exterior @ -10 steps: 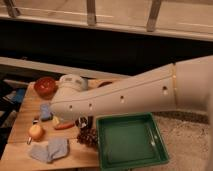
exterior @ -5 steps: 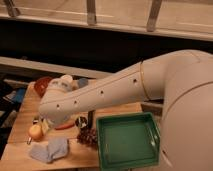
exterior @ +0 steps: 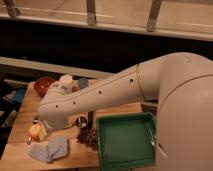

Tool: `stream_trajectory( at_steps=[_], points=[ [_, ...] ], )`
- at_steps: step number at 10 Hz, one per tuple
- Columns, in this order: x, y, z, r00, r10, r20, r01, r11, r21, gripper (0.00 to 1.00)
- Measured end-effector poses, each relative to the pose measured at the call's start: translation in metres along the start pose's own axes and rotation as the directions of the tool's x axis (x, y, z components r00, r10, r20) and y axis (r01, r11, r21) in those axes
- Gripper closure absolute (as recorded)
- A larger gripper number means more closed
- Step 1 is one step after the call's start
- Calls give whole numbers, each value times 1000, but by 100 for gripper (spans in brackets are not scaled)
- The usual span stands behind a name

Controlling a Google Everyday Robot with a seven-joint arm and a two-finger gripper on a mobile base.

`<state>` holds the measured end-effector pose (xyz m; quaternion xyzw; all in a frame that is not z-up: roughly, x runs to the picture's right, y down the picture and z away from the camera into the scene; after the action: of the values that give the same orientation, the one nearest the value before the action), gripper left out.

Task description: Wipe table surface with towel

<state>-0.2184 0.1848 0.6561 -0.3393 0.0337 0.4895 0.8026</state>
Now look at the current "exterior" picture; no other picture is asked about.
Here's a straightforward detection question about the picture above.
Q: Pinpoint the yellow apple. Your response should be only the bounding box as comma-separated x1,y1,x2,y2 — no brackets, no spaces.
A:
28,124,41,141

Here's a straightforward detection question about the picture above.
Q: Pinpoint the light blue towel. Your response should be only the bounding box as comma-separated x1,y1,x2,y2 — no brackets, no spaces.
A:
29,137,69,163

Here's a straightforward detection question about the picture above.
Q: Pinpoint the red bowl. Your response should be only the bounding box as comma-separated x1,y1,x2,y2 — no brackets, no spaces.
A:
34,77,54,97

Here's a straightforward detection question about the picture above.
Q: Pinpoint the bunch of dark grapes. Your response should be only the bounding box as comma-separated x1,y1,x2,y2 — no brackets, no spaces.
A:
77,128,98,150

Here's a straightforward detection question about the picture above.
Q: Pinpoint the green plastic tray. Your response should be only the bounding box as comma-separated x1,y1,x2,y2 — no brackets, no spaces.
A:
96,112,156,171

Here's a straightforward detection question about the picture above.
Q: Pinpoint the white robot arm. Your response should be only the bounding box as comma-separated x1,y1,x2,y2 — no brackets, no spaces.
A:
37,52,213,171

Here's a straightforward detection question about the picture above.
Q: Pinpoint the black handled utensil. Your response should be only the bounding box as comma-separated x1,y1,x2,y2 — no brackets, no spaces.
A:
88,111,94,129

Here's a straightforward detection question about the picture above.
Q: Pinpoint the small knife under apple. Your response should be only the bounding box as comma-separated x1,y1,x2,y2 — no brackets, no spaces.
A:
26,117,39,146

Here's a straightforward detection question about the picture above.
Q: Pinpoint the white cup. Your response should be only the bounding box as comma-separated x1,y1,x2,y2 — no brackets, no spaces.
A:
59,75,73,91

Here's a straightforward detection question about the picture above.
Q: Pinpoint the round black white object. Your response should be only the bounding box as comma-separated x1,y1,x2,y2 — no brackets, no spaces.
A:
75,116,87,128

